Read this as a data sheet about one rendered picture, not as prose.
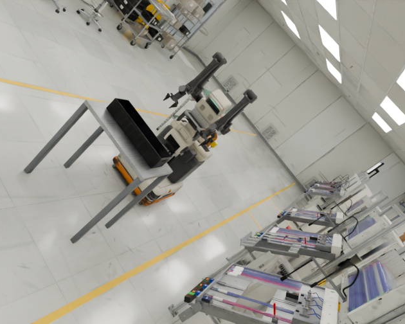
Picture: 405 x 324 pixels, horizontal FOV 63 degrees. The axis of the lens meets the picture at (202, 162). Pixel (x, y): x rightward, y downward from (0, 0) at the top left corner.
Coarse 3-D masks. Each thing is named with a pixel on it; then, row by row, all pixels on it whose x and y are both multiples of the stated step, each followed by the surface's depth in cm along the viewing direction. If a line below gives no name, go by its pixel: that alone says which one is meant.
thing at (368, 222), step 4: (364, 220) 326; (368, 220) 315; (372, 220) 313; (360, 224) 324; (364, 224) 311; (368, 224) 301; (372, 224) 291; (352, 228) 332; (356, 228) 320; (360, 228) 309; (364, 228) 297; (348, 232) 328; (356, 232) 305; (360, 232) 295; (348, 236) 312; (352, 236) 301
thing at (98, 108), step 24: (72, 120) 237; (48, 144) 246; (120, 144) 226; (24, 168) 256; (144, 168) 229; (168, 168) 259; (144, 192) 268; (96, 216) 236; (120, 216) 278; (72, 240) 246
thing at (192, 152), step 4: (168, 136) 329; (172, 136) 327; (168, 140) 328; (172, 140) 328; (168, 144) 332; (172, 144) 327; (176, 144) 327; (168, 148) 337; (172, 148) 330; (176, 148) 327; (188, 148) 343; (172, 152) 335; (188, 152) 337; (192, 152) 337; (176, 156) 350; (184, 156) 338; (188, 156) 337; (192, 156) 339; (184, 160) 339; (188, 160) 343
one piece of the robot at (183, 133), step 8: (200, 96) 318; (200, 104) 317; (200, 112) 318; (208, 112) 314; (208, 120) 316; (216, 120) 312; (176, 128) 329; (184, 128) 325; (192, 128) 325; (176, 136) 325; (184, 136) 326; (192, 136) 324; (184, 144) 323; (176, 152) 328; (184, 152) 341
